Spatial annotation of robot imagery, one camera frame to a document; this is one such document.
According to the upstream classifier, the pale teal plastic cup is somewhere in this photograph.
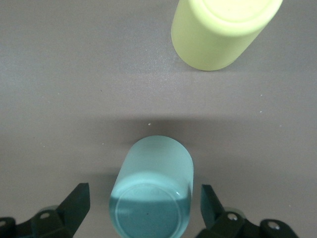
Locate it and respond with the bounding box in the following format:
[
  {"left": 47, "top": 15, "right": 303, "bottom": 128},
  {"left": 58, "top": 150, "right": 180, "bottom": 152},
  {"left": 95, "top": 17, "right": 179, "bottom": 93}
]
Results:
[{"left": 108, "top": 135, "right": 194, "bottom": 238}]

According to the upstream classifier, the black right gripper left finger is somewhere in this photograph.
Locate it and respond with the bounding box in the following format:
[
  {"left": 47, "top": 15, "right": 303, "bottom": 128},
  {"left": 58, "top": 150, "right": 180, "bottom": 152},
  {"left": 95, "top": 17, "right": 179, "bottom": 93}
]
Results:
[{"left": 0, "top": 182, "right": 91, "bottom": 238}]

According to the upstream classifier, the yellow plastic cup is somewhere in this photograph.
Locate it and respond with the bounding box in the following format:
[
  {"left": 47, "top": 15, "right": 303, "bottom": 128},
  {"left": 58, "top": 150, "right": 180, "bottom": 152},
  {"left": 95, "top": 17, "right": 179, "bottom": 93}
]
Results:
[{"left": 170, "top": 0, "right": 284, "bottom": 72}]

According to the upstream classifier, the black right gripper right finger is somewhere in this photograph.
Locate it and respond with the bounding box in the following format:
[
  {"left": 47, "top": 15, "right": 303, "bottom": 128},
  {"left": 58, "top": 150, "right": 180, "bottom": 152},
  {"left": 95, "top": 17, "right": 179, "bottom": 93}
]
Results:
[{"left": 195, "top": 183, "right": 297, "bottom": 238}]

